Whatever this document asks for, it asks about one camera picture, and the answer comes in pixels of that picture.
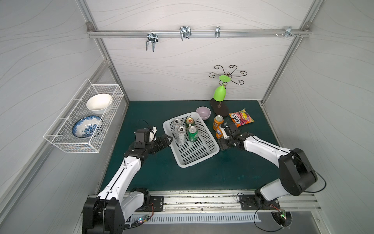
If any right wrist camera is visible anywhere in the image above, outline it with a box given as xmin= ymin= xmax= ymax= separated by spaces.
xmin=221 ymin=122 xmax=240 ymax=139

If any aluminium wall rail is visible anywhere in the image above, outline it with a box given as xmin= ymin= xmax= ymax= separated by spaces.
xmin=87 ymin=28 xmax=312 ymax=39

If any double metal hook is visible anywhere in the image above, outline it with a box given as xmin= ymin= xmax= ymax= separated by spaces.
xmin=180 ymin=26 xmax=192 ymax=41
xmin=146 ymin=31 xmax=158 ymax=52

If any Fox's fruits candy bag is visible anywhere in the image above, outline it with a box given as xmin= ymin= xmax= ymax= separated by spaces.
xmin=229 ymin=109 xmax=254 ymax=128

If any green gold beer can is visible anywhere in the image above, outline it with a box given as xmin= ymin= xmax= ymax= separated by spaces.
xmin=185 ymin=117 xmax=195 ymax=128

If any white Monster can label side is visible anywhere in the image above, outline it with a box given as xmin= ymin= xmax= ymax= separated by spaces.
xmin=177 ymin=126 xmax=186 ymax=145

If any orange Fanta can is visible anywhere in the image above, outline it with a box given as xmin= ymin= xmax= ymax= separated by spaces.
xmin=213 ymin=115 xmax=224 ymax=131

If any green soda can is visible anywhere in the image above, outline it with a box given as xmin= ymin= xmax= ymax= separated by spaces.
xmin=188 ymin=126 xmax=198 ymax=142

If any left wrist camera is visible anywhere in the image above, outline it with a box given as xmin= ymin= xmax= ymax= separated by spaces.
xmin=135 ymin=126 xmax=157 ymax=143

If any single metal hook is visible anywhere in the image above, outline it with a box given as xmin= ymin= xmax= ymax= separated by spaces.
xmin=215 ymin=26 xmax=221 ymax=38

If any orange Schweppes can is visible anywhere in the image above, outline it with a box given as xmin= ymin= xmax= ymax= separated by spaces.
xmin=216 ymin=128 xmax=223 ymax=139

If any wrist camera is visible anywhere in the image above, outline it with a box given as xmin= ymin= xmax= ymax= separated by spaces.
xmin=135 ymin=126 xmax=157 ymax=143
xmin=221 ymin=122 xmax=240 ymax=139

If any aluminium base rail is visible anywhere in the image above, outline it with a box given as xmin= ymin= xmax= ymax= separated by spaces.
xmin=137 ymin=190 xmax=322 ymax=215

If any blue patterned plate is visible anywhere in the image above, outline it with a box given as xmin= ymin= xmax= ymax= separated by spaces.
xmin=72 ymin=115 xmax=102 ymax=138

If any metal hook right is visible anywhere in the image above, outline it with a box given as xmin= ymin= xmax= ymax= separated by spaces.
xmin=274 ymin=27 xmax=301 ymax=38

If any dark oval stand base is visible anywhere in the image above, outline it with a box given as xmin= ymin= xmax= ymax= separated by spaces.
xmin=210 ymin=98 xmax=229 ymax=117

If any pink ceramic cup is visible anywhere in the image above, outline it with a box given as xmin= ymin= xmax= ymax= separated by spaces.
xmin=196 ymin=106 xmax=211 ymax=121

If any double metal hook left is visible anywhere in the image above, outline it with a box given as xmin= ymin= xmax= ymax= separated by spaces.
xmin=146 ymin=31 xmax=158 ymax=52

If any white ceramic bowl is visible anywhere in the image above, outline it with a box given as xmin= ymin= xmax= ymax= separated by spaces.
xmin=86 ymin=93 xmax=113 ymax=115

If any white wire wall basket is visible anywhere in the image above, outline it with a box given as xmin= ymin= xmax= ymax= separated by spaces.
xmin=43 ymin=79 xmax=124 ymax=153

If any green plastic goblet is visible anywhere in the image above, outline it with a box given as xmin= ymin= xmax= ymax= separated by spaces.
xmin=213 ymin=75 xmax=231 ymax=102

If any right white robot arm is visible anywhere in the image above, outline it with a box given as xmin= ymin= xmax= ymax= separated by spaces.
xmin=218 ymin=133 xmax=318 ymax=208

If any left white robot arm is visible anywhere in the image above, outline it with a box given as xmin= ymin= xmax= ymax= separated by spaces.
xmin=82 ymin=134 xmax=173 ymax=234

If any double metal hook middle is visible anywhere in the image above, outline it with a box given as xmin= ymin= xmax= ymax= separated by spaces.
xmin=180 ymin=26 xmax=192 ymax=41

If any white Monster energy can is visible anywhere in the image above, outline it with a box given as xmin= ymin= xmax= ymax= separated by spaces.
xmin=172 ymin=118 xmax=182 ymax=132

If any black scrolled metal rack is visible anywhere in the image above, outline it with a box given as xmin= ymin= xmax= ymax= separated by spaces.
xmin=208 ymin=64 xmax=248 ymax=86

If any white perforated plastic basket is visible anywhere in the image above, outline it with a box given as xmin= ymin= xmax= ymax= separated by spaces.
xmin=163 ymin=112 xmax=220 ymax=168

